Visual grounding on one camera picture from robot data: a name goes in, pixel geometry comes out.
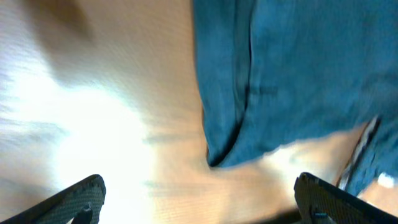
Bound dark navy shorts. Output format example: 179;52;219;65
193;0;397;195

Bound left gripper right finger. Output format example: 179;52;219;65
294;172;397;224

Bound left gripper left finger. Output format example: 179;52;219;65
1;174;106;224

